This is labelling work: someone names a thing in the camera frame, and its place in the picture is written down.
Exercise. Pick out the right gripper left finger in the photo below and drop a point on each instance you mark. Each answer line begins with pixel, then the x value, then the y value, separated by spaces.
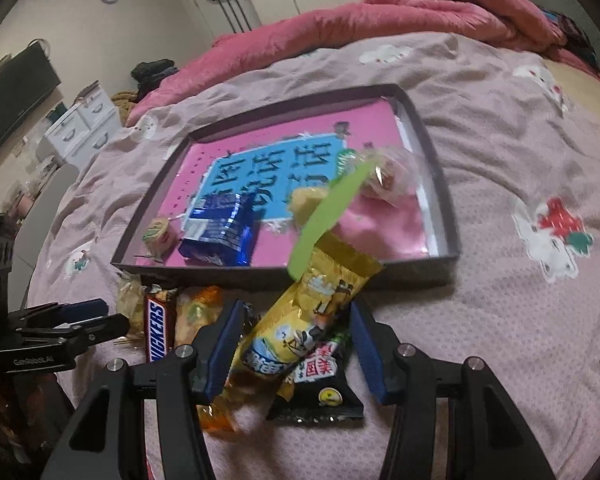
pixel 105 438

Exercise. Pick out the clear pastry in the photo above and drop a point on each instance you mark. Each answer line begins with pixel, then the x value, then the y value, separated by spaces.
pixel 394 175

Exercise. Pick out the white drawer cabinet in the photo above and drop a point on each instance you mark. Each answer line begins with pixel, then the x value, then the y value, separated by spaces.
pixel 83 131

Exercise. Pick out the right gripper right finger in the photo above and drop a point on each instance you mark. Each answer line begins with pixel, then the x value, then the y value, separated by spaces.
pixel 488 436

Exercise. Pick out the black wall television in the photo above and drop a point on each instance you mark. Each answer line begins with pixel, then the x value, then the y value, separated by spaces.
pixel 26 81

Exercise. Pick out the blue cookie snack packet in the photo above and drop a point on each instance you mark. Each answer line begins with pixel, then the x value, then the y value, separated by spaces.
pixel 219 230

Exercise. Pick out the orange clear cracker packet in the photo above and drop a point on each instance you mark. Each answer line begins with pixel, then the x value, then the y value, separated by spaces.
pixel 194 310

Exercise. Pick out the dark shallow cardboard box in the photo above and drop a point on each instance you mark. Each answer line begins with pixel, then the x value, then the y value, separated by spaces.
pixel 437 270

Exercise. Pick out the yellow snack packet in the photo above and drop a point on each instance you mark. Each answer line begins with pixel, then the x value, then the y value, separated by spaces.
pixel 303 315

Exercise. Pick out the black green snack packet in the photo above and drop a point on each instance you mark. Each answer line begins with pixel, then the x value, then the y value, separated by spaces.
pixel 316 391

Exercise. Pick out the round green label biscuit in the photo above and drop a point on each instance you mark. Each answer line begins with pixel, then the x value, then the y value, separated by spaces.
pixel 161 236

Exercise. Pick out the red pink quilt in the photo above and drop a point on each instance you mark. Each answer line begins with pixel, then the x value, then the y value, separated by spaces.
pixel 519 25

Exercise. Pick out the green milk candy packet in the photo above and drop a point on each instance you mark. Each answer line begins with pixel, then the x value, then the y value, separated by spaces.
pixel 325 216

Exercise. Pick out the Snickers chocolate bar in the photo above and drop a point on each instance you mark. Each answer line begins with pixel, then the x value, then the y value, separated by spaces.
pixel 159 321

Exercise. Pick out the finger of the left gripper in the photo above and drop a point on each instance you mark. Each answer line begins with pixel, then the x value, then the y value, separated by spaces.
pixel 100 329
pixel 87 309

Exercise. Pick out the dark clothes pile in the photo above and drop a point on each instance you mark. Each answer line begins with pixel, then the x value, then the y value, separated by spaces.
pixel 148 75

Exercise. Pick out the pink patterned bedsheet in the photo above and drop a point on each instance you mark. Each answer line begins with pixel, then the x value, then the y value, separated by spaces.
pixel 525 184

